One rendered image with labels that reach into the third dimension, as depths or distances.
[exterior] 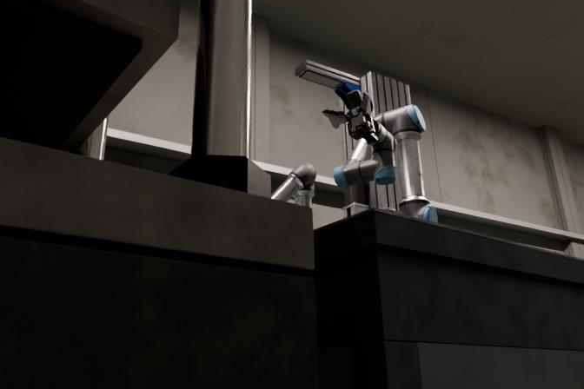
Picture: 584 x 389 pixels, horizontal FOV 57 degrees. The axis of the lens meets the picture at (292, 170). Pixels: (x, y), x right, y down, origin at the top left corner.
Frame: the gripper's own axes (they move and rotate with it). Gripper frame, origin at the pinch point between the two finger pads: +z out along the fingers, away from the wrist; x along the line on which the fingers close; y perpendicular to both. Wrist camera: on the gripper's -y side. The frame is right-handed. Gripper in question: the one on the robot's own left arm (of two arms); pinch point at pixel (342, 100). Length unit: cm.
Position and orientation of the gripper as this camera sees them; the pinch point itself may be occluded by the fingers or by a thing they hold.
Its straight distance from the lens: 167.9
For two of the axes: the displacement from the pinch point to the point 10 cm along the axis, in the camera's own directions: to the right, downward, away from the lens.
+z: -5.3, -3.1, -7.9
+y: 1.4, 8.9, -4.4
